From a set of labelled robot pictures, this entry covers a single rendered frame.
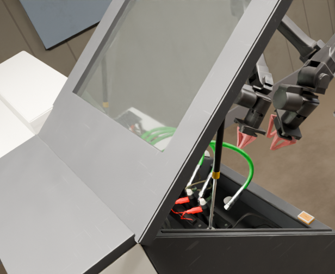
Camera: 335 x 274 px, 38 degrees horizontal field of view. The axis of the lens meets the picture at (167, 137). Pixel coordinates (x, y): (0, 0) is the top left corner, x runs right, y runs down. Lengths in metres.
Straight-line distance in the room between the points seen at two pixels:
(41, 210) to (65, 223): 0.12
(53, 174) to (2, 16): 1.79
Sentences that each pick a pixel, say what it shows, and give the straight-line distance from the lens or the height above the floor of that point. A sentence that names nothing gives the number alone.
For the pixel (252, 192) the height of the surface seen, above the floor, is 0.95.
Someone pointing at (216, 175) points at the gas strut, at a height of 1.46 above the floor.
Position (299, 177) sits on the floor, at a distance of 3.29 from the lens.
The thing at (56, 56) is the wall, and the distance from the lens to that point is 3.21.
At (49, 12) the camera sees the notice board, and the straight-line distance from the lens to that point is 3.11.
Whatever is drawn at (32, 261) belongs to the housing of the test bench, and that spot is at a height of 1.50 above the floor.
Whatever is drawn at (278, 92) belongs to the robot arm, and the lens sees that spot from 1.34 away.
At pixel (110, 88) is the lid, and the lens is 1.47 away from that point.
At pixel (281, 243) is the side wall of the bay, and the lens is 1.47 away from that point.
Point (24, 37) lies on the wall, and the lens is 3.14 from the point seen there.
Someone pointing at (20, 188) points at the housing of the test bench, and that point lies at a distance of 1.47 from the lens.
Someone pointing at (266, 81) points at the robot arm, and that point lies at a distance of 1.64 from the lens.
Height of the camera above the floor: 2.24
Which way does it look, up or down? 33 degrees down
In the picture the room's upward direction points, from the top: 24 degrees counter-clockwise
